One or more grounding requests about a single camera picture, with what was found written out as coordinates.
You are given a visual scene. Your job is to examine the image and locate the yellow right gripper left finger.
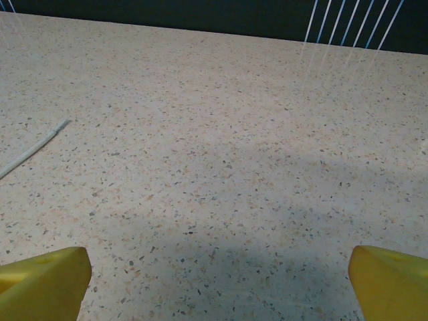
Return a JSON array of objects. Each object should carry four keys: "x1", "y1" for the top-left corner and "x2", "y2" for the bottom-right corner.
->
[{"x1": 0, "y1": 246, "x2": 92, "y2": 321}]

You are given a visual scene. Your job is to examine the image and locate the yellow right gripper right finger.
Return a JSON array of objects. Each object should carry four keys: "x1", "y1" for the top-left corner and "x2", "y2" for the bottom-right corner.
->
[{"x1": 347, "y1": 245, "x2": 428, "y2": 321}]

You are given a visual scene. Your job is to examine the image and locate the white shoelace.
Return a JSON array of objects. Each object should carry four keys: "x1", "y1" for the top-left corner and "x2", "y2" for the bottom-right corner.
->
[{"x1": 0, "y1": 119, "x2": 72, "y2": 180}]

